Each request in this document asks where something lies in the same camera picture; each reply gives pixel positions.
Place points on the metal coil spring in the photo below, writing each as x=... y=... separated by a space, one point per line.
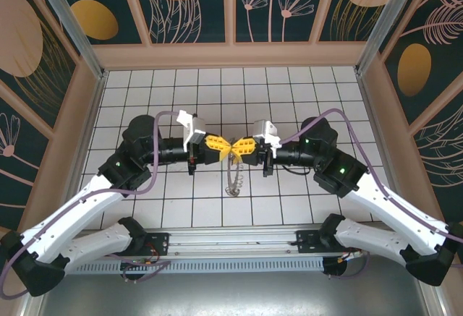
x=233 y=192

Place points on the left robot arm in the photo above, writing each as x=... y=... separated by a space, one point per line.
x=79 y=207

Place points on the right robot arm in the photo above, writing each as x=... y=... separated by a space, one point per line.
x=383 y=207

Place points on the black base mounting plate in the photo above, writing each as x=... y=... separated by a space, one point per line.
x=307 y=240
x=159 y=240

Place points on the grey metal sheet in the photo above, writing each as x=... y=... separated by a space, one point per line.
x=235 y=294

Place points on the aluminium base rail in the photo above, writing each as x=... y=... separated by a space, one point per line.
x=235 y=240

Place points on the aluminium frame post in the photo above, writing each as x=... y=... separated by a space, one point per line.
x=72 y=23
x=383 y=23

